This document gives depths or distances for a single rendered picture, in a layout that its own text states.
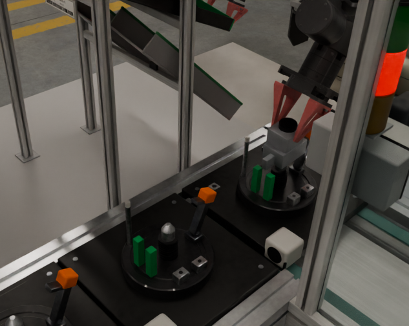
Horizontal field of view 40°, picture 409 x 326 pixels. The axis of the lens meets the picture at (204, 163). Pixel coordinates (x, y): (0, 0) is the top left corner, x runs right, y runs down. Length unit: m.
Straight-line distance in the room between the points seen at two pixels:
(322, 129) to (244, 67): 0.97
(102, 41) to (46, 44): 3.02
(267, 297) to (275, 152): 0.24
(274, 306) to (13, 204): 0.58
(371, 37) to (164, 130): 0.84
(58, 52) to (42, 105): 2.27
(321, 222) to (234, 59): 1.02
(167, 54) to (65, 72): 2.51
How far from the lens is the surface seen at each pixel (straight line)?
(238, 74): 1.62
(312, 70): 0.91
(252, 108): 1.46
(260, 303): 0.85
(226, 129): 1.36
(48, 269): 0.88
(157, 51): 0.98
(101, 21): 0.84
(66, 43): 3.85
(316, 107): 0.89
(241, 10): 1.55
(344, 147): 0.65
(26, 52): 3.78
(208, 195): 0.84
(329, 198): 0.71
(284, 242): 0.89
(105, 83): 0.88
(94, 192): 1.18
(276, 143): 0.93
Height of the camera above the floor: 1.61
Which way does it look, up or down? 37 degrees down
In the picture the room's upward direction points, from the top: 3 degrees clockwise
